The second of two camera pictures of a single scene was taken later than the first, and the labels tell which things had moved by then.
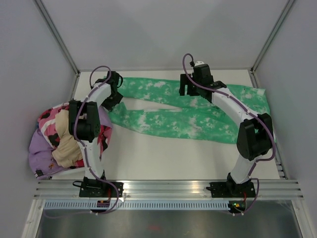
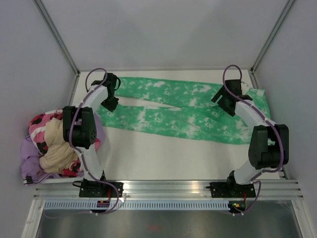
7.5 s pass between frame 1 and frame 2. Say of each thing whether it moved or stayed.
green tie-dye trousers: stayed
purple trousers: moved
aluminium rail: stayed
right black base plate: stayed
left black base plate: stayed
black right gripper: moved
